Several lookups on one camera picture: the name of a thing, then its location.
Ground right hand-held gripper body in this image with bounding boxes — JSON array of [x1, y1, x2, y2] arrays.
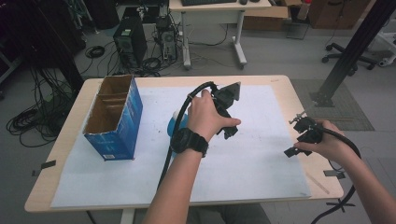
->
[[292, 116, 325, 145]]

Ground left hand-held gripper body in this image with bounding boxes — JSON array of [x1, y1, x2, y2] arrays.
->
[[212, 81, 242, 140]]

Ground person's right hand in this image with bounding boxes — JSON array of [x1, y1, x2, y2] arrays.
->
[[293, 119, 355, 166]]

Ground person's left hand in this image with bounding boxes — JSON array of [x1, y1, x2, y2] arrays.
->
[[186, 89, 242, 143]]

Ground grey floor mat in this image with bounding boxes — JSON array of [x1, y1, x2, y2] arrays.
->
[[290, 78, 376, 132]]

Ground black tape piece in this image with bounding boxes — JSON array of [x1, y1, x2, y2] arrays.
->
[[322, 169, 347, 180], [31, 160, 57, 177]]

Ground white table mat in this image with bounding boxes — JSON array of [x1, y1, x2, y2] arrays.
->
[[50, 84, 312, 209]]

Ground blue plastic container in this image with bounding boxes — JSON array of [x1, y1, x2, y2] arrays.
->
[[166, 108, 190, 140]]

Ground black wrist watch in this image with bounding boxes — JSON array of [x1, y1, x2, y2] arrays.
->
[[170, 127, 209, 158]]

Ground black tape cross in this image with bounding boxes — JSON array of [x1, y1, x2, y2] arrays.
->
[[326, 199, 356, 215]]

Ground black office chair base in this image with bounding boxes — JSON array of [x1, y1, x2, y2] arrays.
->
[[321, 42, 378, 77]]

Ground open computer case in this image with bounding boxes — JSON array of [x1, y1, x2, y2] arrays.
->
[[155, 17, 178, 62]]

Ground white background desk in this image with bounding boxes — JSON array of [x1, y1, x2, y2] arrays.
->
[[168, 0, 273, 70]]

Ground flat cardboard box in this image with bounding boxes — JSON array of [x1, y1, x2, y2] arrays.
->
[[242, 5, 290, 32]]

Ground person's grey trousers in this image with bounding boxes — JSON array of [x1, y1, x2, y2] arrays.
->
[[186, 203, 273, 224]]

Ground black keyboard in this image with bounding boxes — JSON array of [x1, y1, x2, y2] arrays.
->
[[180, 0, 238, 7]]

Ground blue cardboard box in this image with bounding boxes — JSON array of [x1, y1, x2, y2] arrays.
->
[[82, 74, 144, 161]]

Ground large brown cardboard box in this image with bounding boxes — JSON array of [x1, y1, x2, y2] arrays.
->
[[307, 0, 372, 31]]

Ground black computer tower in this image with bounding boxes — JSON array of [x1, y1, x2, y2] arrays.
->
[[112, 15, 149, 70]]

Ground black curtain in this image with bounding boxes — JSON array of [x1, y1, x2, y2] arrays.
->
[[0, 0, 87, 94]]

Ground right hand-held gripper cable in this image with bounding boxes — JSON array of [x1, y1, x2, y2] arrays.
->
[[311, 126, 362, 224]]

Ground hand-held gripper cable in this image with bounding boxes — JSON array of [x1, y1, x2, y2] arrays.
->
[[156, 80, 219, 190], [311, 126, 362, 224]]

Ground left hand-held gripper cable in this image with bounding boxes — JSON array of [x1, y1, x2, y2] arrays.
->
[[156, 80, 219, 190]]

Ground black metal post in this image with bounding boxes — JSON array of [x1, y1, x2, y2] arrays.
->
[[309, 0, 396, 108]]

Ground coiled black cable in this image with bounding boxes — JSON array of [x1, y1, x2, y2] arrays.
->
[[84, 45, 106, 60]]

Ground black floor cable bundle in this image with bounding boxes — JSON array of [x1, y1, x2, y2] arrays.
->
[[6, 66, 78, 149]]

